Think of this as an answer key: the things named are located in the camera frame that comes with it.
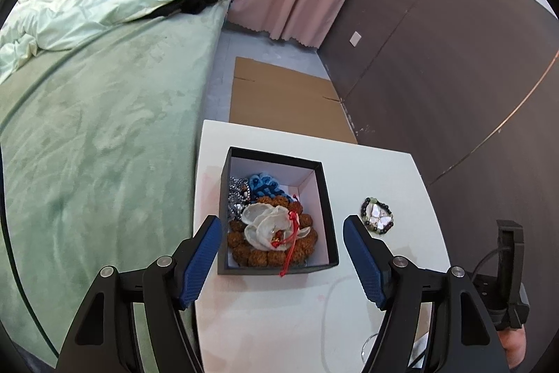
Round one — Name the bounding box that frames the black jewelry box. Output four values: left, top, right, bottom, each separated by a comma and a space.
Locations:
217, 146, 340, 277

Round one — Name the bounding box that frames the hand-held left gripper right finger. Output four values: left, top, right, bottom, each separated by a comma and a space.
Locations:
343, 214, 509, 373

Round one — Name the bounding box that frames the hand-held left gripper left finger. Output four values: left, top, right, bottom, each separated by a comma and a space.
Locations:
57, 215, 223, 373

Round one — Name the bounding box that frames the pale green duvet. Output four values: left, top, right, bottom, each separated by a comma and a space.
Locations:
0, 0, 242, 84

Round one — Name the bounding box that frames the butterfly dark bead bracelet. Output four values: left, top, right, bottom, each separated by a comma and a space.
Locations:
360, 196, 395, 234

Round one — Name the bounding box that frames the blue knot ornament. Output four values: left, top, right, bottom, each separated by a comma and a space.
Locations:
248, 173, 293, 202

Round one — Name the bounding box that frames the green bed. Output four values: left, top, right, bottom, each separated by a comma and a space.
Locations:
0, 0, 231, 367

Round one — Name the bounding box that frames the brown bead bracelet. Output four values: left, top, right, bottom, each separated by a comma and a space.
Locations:
226, 197, 326, 268

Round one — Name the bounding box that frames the white shell flower ornament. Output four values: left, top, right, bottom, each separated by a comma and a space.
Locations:
241, 202, 313, 278

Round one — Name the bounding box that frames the black cloth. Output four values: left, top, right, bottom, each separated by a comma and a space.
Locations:
152, 0, 220, 19

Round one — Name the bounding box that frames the black cable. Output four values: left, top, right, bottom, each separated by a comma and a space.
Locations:
0, 139, 60, 361

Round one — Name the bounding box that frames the silver chain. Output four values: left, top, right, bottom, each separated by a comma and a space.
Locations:
227, 175, 252, 222

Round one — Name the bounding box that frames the person's right hand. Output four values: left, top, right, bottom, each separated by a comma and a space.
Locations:
498, 326, 528, 370

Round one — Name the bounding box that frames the flat brown cardboard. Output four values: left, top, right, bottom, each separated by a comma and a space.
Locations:
228, 56, 359, 145

